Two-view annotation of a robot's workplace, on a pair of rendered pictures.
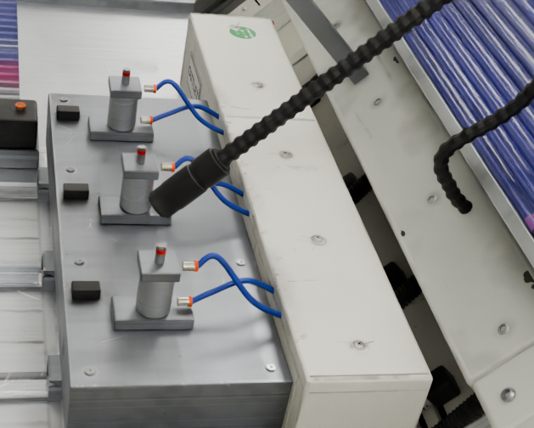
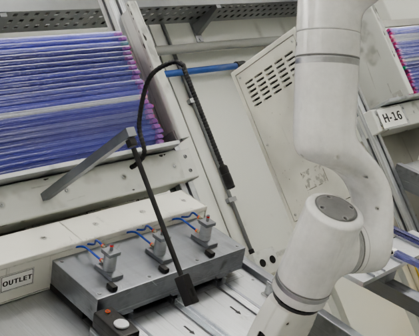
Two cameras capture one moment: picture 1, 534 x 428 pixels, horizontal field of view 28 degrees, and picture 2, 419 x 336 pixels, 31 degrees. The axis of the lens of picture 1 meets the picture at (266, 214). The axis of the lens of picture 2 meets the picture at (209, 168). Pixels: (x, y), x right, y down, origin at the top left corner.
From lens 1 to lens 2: 1.60 m
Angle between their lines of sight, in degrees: 98
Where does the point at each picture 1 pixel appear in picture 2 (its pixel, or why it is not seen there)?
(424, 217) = (130, 181)
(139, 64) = not seen: outside the picture
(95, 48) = not seen: outside the picture
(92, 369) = (236, 245)
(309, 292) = (170, 209)
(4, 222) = (154, 322)
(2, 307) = (200, 305)
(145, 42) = not seen: outside the picture
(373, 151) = (92, 195)
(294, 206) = (128, 217)
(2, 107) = (112, 318)
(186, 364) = (214, 233)
